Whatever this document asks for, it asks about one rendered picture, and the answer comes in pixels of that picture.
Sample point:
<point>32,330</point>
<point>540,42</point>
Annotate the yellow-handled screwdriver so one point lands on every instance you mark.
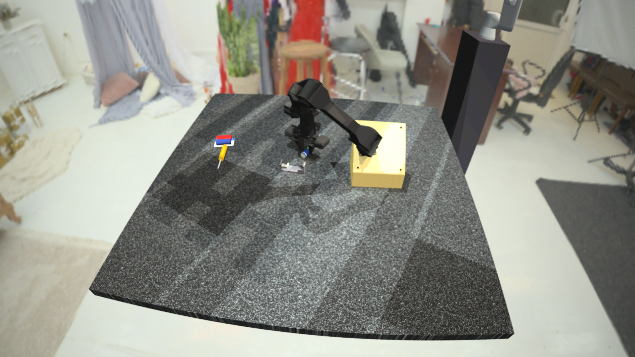
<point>222,154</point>

